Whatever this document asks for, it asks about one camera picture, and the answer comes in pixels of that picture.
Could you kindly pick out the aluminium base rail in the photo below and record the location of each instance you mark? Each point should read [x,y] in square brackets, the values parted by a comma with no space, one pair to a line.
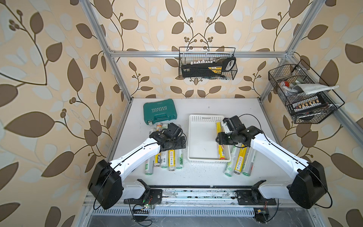
[198,202]

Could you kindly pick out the yellow red wrap roll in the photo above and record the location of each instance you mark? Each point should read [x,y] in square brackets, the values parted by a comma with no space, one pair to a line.
[157,157]

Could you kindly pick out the white perforated plastic basket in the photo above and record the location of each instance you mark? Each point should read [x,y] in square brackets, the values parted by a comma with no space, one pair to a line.
[202,134]

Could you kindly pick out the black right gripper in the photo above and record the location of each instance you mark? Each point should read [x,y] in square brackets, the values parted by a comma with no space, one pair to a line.
[220,138]

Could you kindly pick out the aluminium frame post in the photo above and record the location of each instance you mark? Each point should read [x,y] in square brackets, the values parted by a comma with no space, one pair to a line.
[87,8]
[309,10]

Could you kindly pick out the horizontal aluminium frame bar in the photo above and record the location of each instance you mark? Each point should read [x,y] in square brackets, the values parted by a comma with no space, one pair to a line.
[168,54]

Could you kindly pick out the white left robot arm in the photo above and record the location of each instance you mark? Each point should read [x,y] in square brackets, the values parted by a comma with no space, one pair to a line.
[107,183]

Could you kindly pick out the yellow red wrap box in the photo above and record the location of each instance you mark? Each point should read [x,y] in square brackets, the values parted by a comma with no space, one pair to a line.
[221,153]

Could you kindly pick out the white green label wrap roll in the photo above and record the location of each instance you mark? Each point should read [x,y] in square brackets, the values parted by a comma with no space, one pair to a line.
[164,154]

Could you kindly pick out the right aluminium frame post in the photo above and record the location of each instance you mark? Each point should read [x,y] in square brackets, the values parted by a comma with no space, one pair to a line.
[309,10]

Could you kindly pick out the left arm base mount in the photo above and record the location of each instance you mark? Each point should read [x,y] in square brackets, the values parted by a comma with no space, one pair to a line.
[150,195]

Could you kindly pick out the black wire basket wall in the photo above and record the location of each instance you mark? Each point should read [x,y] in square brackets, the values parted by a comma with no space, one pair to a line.
[285,77]
[196,57]

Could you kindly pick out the white barcode wrap roll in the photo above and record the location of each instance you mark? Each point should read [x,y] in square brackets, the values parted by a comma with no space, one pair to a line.
[149,166]

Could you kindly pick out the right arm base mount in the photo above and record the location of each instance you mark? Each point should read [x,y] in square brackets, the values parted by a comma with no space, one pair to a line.
[253,196]

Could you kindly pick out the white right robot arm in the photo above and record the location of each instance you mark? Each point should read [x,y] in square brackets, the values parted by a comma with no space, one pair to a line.
[307,183]

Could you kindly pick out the white green roll group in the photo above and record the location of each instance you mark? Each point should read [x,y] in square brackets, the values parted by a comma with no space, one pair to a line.
[229,170]

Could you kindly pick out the white folded paper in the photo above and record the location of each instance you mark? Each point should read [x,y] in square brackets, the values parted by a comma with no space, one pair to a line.
[312,88]

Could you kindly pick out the socket bit set tray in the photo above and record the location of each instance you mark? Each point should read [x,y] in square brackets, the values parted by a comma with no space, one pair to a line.
[309,104]

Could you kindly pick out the black wire basket right wall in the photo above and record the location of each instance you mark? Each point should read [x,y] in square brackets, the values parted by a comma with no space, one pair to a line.
[285,77]

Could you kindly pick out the green white roll far right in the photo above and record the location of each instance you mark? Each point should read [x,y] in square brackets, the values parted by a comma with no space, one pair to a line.
[249,161]

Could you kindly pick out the black yellow tool in basket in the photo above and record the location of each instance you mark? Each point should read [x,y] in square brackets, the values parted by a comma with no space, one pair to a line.
[224,68]

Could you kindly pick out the green plastic tool case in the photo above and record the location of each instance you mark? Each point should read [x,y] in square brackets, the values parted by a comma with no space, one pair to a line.
[159,111]

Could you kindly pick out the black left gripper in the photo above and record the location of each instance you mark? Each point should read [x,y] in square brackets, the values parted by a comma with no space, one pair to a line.
[176,144]

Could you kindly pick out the yellow wrap roll group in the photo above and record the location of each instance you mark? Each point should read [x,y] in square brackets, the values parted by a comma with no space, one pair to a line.
[171,160]
[240,161]

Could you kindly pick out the black wire basket back wall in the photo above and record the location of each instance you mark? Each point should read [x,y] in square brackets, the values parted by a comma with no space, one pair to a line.
[196,57]

